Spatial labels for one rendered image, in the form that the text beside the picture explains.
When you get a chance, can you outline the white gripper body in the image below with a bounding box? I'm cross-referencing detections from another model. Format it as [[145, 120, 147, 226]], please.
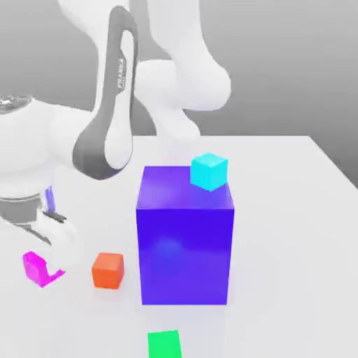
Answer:
[[5, 215, 83, 271]]

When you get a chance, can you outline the small orange cube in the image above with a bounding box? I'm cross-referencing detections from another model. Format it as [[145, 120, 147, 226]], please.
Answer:
[[91, 252, 125, 291]]

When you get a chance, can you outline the small green cube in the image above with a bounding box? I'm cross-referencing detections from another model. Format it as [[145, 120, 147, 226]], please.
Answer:
[[147, 329, 183, 358]]

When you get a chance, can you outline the large purple box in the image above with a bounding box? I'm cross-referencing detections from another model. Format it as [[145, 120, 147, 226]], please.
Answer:
[[136, 165, 236, 306]]

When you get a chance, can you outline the small cyan cube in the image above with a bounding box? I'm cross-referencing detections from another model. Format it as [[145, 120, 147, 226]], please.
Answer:
[[189, 152, 229, 193]]

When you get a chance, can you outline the small magenta cube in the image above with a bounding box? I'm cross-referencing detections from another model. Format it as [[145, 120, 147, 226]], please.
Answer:
[[22, 250, 67, 289]]

